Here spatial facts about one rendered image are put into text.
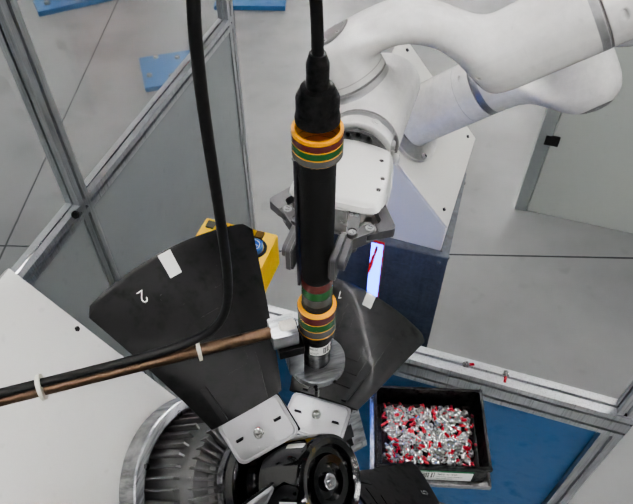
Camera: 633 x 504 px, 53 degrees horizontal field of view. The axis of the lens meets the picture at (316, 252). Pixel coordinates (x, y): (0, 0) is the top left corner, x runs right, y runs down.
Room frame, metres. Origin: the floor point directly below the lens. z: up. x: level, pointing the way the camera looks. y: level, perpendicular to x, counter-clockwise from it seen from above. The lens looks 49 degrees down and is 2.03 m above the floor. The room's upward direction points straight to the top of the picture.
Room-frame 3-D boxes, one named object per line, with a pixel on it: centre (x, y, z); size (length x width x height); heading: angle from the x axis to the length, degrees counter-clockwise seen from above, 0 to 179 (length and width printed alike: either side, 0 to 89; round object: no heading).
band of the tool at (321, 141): (0.41, 0.00, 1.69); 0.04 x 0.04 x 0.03
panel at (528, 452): (0.73, -0.21, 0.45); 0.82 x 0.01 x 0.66; 72
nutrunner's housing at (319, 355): (0.41, 0.00, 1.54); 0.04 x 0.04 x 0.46
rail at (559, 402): (0.73, -0.21, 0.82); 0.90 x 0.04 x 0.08; 72
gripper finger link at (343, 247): (0.42, -0.04, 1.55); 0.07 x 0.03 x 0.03; 162
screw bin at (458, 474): (0.55, -0.22, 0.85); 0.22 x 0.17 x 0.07; 87
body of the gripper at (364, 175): (0.52, -0.03, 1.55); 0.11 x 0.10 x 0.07; 162
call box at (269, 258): (0.85, 0.17, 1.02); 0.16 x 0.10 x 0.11; 72
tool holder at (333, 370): (0.41, 0.01, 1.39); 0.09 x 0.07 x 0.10; 107
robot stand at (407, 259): (1.11, -0.20, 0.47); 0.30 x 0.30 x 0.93; 73
